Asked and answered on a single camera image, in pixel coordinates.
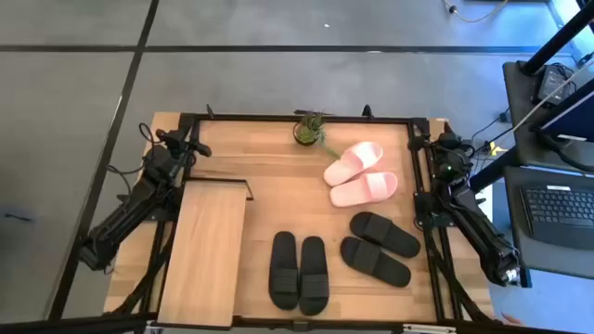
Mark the black computer monitor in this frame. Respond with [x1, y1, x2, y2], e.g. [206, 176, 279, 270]
[528, 76, 594, 145]

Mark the white paper sheet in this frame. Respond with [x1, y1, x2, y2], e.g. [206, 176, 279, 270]
[476, 185, 494, 225]

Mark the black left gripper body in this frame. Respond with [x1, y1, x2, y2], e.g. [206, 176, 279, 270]
[148, 137, 194, 180]

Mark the wooden shelf with black legs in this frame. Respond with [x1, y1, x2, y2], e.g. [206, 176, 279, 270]
[156, 177, 254, 328]

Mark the yellow floor cable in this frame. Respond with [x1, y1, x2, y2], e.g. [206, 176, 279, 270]
[443, 0, 510, 24]

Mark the black power adapter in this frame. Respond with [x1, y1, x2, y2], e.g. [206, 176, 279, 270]
[536, 64, 576, 107]

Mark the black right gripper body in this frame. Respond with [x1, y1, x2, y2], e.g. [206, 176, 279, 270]
[431, 136, 472, 184]

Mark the black side desk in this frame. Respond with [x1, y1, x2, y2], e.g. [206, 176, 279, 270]
[503, 59, 594, 289]

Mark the pink slide sandal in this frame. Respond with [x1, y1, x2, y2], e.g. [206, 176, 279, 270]
[329, 171, 399, 209]
[323, 141, 384, 188]

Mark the potted succulent plant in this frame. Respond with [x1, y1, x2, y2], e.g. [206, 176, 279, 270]
[291, 110, 342, 161]

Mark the black keyboard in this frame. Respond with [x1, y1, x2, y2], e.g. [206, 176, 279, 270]
[519, 184, 594, 251]

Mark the black upright pole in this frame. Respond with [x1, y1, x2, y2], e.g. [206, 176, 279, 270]
[522, 0, 594, 76]

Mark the silver metal bracket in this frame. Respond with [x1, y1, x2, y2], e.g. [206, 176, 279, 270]
[402, 323, 457, 334]

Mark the black aluminium table frame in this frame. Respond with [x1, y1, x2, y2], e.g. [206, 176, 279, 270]
[104, 104, 500, 334]

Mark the small black floor object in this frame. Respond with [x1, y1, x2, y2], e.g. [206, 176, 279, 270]
[2, 211, 36, 224]

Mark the black slide sandal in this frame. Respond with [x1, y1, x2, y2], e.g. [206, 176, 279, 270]
[268, 230, 301, 311]
[298, 236, 330, 317]
[340, 236, 412, 289]
[348, 212, 422, 259]

